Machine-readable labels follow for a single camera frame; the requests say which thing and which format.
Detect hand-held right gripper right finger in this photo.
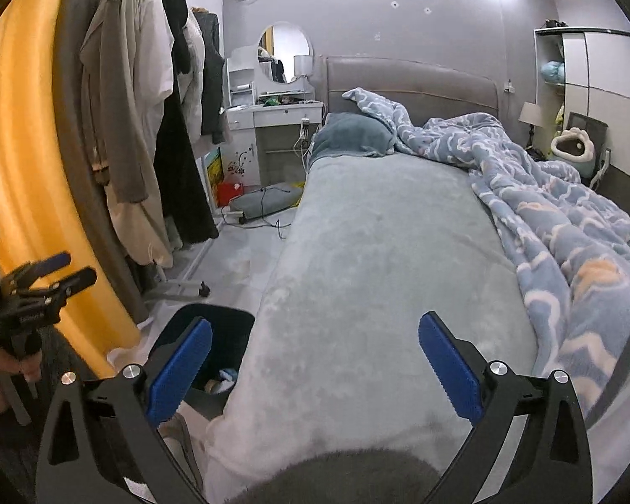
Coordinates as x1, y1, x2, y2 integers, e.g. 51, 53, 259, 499
417, 311, 593, 504

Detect beige bedside lamp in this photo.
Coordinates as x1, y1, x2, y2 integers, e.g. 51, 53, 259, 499
519, 102, 544, 142

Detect white vanity desk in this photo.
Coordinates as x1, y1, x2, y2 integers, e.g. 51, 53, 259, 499
225, 47, 326, 192

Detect beige coat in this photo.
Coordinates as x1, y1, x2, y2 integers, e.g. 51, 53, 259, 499
108, 189, 174, 268

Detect grey floor cushion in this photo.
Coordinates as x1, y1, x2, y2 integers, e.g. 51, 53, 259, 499
228, 181, 300, 221

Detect grey-blue pillow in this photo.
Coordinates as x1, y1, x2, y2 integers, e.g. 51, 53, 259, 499
310, 113, 397, 161

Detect black coat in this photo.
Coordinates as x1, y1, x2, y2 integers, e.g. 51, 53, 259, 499
134, 0, 220, 245

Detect round wall mirror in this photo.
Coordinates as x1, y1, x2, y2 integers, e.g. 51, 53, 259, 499
257, 22, 314, 85

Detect dark grey knit vest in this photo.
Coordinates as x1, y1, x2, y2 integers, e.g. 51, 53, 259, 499
197, 10, 229, 145

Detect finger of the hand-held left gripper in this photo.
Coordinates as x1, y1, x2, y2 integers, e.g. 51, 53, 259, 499
3, 252, 73, 287
10, 267, 98, 305

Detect orange curtain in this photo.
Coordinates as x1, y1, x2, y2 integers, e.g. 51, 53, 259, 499
0, 0, 140, 379

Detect olive brown jacket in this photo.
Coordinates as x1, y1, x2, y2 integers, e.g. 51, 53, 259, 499
79, 0, 161, 205

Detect grey fleece pajama pants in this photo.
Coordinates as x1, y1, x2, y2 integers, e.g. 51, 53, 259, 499
226, 449, 442, 504

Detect yellow picture board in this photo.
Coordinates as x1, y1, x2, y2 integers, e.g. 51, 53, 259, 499
204, 147, 226, 187

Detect white and black wardrobe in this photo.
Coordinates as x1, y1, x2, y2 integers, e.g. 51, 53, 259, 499
533, 25, 630, 221

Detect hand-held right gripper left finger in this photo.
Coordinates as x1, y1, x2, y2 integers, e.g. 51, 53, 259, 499
34, 316, 214, 504

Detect white shirt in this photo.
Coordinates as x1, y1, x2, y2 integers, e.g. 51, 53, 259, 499
136, 0, 176, 111

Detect grey upholstered headboard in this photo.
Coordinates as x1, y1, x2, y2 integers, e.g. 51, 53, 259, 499
323, 56, 499, 132

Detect white table lamp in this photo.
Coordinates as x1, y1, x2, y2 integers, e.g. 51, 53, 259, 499
293, 55, 314, 90

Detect dark teal plastic bin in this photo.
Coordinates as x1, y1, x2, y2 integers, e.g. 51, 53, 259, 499
150, 303, 256, 421

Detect red box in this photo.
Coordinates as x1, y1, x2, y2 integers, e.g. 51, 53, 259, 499
215, 181, 245, 208

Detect person's left hand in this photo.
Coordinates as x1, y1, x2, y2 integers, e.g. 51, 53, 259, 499
0, 344, 45, 415

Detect black cable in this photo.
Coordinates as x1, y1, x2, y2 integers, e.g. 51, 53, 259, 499
220, 186, 295, 242

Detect blue patterned fleece blanket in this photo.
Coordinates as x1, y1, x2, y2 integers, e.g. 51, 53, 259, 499
342, 87, 630, 421

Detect white puffy jacket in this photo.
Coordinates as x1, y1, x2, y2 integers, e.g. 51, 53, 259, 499
181, 8, 207, 142

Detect black framed panel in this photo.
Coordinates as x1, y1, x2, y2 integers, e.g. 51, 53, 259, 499
567, 111, 609, 179

